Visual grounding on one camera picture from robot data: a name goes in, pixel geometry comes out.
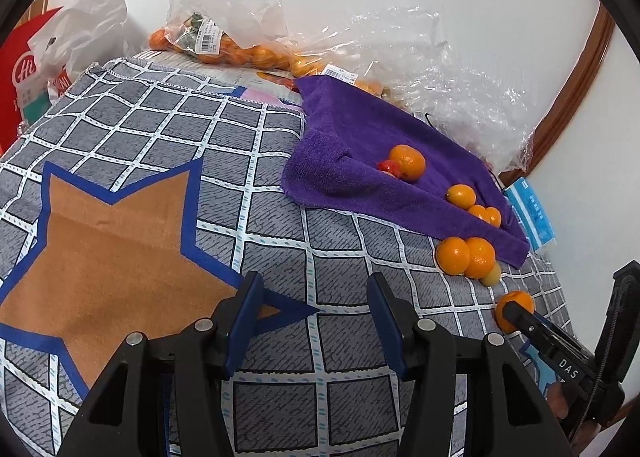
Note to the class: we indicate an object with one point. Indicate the crumpled clear plastic bag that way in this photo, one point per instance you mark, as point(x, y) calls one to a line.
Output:
point(450, 77)

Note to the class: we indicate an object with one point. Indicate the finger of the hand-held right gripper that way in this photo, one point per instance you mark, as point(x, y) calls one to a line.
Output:
point(552, 329)
point(525, 324)

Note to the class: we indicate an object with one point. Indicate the red paper bag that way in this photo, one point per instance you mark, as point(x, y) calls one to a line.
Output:
point(20, 77)

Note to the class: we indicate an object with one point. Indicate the large orange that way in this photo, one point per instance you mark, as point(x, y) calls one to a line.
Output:
point(408, 162)

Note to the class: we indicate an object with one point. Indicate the printed cardboard box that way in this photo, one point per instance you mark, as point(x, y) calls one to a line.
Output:
point(225, 74)

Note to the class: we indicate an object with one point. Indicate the red and white printed bag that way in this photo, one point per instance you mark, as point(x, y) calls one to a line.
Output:
point(61, 87)

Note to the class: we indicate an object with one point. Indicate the small orange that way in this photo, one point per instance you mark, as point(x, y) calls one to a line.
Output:
point(461, 196)

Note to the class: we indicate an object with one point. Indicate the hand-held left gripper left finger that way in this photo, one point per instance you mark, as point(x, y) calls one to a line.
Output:
point(244, 322)

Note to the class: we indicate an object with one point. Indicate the purple towel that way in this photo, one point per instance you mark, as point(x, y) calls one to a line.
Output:
point(350, 137)

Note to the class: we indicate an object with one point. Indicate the clear labelled plastic bag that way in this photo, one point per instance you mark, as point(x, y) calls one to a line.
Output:
point(325, 47)

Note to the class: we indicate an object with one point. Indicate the person's right hand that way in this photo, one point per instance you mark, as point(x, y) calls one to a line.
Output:
point(582, 432)

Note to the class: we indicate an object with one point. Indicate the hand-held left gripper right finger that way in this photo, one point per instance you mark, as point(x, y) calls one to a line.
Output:
point(387, 322)

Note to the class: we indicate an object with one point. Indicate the white plastic bag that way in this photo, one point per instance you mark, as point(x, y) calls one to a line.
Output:
point(85, 32)

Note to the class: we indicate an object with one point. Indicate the grey checked star blanket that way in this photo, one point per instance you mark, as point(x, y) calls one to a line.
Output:
point(150, 147)

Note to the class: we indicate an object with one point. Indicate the pile of bagged mandarins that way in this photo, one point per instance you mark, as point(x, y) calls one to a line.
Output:
point(305, 66)
point(250, 56)

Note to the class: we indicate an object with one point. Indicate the small red fruit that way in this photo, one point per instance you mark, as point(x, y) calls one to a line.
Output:
point(388, 168)

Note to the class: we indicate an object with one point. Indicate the yellow-green round fruit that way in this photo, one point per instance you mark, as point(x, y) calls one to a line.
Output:
point(492, 276)

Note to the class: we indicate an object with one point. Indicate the brown wooden door frame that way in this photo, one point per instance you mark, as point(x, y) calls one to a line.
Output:
point(575, 87)

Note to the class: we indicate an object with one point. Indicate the blue tissue pack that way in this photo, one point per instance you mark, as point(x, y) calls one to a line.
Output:
point(532, 214)

